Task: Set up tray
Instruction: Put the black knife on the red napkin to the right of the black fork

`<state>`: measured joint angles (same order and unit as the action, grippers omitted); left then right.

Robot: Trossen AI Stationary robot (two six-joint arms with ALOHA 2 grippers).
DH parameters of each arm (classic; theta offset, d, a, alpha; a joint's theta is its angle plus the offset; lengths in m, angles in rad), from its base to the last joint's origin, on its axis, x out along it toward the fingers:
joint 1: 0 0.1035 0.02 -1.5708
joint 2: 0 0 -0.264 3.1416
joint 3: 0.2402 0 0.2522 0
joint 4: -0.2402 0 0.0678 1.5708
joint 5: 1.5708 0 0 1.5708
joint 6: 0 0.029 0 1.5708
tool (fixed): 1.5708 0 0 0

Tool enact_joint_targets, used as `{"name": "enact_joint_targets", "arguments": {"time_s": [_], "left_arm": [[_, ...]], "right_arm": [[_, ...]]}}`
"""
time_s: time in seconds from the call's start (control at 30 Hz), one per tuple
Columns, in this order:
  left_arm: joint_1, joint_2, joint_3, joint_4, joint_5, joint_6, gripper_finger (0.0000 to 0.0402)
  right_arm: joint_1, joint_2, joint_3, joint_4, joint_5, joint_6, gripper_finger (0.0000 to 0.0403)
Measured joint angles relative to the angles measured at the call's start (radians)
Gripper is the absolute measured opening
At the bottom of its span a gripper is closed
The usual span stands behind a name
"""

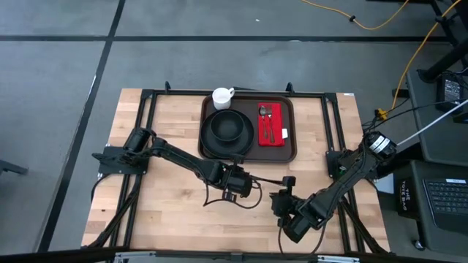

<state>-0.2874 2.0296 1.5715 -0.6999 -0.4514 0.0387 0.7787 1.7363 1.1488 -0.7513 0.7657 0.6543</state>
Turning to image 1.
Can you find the black round bowl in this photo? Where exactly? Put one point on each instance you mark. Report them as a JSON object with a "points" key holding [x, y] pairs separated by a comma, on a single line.
{"points": [[226, 126]]}

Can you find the black caster wheel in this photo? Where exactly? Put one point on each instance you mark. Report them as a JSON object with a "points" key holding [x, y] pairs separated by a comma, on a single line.
{"points": [[419, 244]]}

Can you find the yellow power plug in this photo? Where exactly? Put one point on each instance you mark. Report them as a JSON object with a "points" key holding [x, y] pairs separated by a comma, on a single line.
{"points": [[381, 114]]}

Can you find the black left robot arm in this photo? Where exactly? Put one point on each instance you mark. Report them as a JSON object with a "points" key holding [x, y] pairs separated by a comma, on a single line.
{"points": [[183, 157]]}

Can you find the black stand leg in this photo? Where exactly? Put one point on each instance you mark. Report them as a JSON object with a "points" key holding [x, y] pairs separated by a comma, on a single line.
{"points": [[449, 59]]}

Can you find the white ceramic mug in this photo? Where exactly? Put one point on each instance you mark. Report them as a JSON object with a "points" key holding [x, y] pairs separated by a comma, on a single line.
{"points": [[221, 98]]}

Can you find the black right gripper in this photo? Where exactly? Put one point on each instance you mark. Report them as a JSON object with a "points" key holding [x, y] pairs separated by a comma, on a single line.
{"points": [[285, 204]]}

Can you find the black laptop keyboard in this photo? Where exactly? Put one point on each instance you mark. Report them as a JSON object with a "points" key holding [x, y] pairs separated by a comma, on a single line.
{"points": [[449, 201]]}

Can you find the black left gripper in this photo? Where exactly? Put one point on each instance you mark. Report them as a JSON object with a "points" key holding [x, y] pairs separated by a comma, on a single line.
{"points": [[241, 182]]}

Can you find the black metal table frame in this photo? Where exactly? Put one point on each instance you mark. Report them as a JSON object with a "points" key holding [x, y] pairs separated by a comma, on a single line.
{"points": [[172, 92]]}

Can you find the black camera mount beam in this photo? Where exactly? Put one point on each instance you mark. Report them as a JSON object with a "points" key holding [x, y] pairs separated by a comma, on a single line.
{"points": [[55, 255]]}

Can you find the silver metal spoon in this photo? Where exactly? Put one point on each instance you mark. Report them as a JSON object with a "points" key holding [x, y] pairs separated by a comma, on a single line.
{"points": [[263, 111]]}

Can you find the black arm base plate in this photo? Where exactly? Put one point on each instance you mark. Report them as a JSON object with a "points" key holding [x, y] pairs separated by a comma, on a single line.
{"points": [[106, 165], [336, 160]]}

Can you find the white paper sheet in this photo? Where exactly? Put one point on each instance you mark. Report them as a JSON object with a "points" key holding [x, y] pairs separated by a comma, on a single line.
{"points": [[385, 187]]}

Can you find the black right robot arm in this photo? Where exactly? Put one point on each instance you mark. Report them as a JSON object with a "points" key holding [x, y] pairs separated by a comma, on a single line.
{"points": [[343, 186]]}

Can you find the silver metal fork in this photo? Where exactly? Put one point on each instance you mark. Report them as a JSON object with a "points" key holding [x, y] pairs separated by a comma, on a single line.
{"points": [[271, 126]]}

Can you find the black tote bag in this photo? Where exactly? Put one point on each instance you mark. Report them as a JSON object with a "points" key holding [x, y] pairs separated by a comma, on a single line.
{"points": [[406, 199]]}

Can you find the black round plate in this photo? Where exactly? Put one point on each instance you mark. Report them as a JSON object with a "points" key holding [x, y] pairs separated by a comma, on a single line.
{"points": [[226, 150]]}

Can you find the dark floor stand foot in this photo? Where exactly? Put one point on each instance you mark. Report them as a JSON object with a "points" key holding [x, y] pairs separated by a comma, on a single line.
{"points": [[11, 168]]}

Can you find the thin white rod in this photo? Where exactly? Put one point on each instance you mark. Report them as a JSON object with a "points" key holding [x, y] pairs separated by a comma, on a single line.
{"points": [[431, 128]]}

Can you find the brown plastic tray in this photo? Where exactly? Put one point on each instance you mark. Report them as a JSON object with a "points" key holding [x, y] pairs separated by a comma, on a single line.
{"points": [[289, 153]]}

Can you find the silver metal knife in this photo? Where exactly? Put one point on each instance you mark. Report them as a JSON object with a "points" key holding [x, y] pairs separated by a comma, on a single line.
{"points": [[268, 179]]}

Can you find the black power supply box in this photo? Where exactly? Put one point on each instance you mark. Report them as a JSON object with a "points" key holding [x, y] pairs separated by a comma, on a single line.
{"points": [[450, 91]]}

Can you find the red cloth napkin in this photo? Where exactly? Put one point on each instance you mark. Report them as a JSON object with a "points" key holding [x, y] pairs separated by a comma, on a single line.
{"points": [[279, 117]]}

